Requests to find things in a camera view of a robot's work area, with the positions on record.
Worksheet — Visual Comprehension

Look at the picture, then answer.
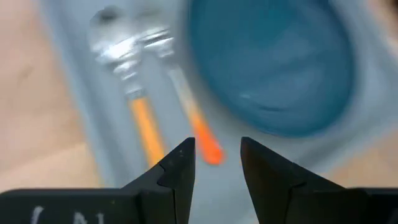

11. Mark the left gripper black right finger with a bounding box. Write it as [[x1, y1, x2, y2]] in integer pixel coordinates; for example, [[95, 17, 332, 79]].
[[240, 136, 398, 224]]

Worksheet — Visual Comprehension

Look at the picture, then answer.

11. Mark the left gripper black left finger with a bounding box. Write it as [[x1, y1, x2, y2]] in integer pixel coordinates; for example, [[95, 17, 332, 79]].
[[0, 137, 197, 224]]

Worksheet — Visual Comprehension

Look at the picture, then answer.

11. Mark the orange-handled metal fork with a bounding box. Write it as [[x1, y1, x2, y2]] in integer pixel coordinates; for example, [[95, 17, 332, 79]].
[[138, 26, 226, 166]]

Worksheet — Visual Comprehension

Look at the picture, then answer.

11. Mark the blue ceramic plate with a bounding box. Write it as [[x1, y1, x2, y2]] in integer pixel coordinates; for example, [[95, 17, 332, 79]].
[[186, 0, 357, 138]]

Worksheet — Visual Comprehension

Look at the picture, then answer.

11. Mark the light grey plastic tray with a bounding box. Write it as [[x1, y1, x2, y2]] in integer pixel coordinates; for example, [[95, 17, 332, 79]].
[[37, 0, 398, 224]]

